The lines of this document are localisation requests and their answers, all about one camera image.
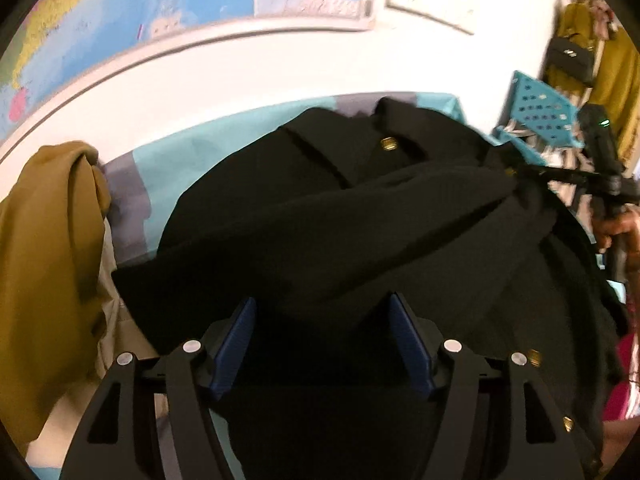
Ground teal plastic basket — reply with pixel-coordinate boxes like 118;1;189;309
492;125;547;167
507;71;586;149

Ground cream garment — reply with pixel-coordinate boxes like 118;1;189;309
25;220;166;461

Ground black handbag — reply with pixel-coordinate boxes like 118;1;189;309
545;34;598;86

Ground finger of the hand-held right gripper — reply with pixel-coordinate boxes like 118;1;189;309
515;162;594;187

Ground person's right forearm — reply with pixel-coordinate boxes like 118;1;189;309
624;239;640;308

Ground teal and grey bed sheet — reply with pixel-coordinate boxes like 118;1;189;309
25;91;466;480

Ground hanging olive sweater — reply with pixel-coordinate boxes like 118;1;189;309
555;2;640;161

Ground colourful wall map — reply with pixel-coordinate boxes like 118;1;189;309
0;0;376;133

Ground olive garment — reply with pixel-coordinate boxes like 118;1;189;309
0;141;112;451

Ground black coat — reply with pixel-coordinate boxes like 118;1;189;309
111;97;628;480

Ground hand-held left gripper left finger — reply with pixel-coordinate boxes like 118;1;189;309
60;296;257;480

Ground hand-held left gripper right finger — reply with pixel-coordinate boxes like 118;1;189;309
389;292;586;480

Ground person's right hand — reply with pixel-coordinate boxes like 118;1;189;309
594;204;640;254

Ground person's pink clothing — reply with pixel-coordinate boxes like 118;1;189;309
602;379;640;422

